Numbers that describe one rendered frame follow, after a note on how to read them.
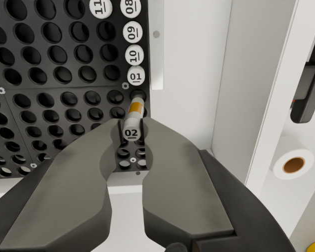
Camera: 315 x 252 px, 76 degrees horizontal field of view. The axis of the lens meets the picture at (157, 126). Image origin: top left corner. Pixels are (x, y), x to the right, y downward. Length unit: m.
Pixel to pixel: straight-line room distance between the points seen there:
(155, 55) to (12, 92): 0.12
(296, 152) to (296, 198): 0.19
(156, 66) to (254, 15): 0.09
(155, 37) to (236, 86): 0.09
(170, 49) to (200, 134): 0.11
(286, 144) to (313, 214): 1.98
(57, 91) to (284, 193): 0.49
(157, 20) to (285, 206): 0.50
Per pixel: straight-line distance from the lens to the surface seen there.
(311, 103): 0.20
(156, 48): 0.21
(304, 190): 0.57
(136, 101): 0.15
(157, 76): 0.21
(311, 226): 2.53
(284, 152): 0.40
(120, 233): 0.55
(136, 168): 0.20
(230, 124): 0.22
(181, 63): 0.22
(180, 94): 0.23
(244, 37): 0.20
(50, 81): 0.17
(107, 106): 0.17
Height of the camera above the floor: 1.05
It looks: 59 degrees down
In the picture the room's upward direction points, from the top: 173 degrees clockwise
